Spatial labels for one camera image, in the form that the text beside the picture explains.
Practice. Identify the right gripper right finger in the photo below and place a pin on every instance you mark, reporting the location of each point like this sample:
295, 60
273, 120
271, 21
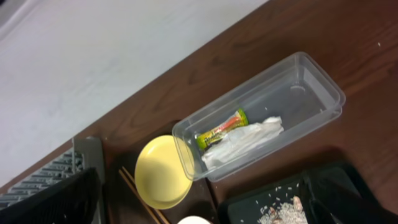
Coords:
327, 200

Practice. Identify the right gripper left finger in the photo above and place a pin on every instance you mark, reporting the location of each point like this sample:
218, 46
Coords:
72, 200

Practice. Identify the rice and food scraps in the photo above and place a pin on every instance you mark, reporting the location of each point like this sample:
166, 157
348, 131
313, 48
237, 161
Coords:
285, 207

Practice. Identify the yellow plastic plate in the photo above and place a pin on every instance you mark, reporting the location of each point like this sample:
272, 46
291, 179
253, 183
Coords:
159, 175

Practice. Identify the white napkin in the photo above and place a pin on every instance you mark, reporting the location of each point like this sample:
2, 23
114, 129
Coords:
242, 140

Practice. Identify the white bowl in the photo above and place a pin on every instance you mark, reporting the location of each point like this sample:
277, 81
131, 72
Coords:
194, 220

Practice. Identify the green yellow snack wrapper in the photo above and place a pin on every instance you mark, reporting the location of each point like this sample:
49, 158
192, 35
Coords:
237, 120

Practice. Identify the black waste tray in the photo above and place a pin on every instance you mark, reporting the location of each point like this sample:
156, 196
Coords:
252, 206

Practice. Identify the grey plastic dishwasher rack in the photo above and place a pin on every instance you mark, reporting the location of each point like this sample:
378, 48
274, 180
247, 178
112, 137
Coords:
84, 154

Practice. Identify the clear plastic waste bin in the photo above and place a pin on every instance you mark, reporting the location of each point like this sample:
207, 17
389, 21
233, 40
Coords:
296, 90

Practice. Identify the dark brown serving tray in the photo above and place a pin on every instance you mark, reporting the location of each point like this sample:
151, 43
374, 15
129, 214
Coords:
123, 204

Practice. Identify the left wooden chopstick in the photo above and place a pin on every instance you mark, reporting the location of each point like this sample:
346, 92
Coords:
133, 189

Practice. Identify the wooden chopstick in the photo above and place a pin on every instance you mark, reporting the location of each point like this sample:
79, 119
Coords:
158, 213
133, 189

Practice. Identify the right wooden chopstick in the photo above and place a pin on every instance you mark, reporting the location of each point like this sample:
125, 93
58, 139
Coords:
158, 213

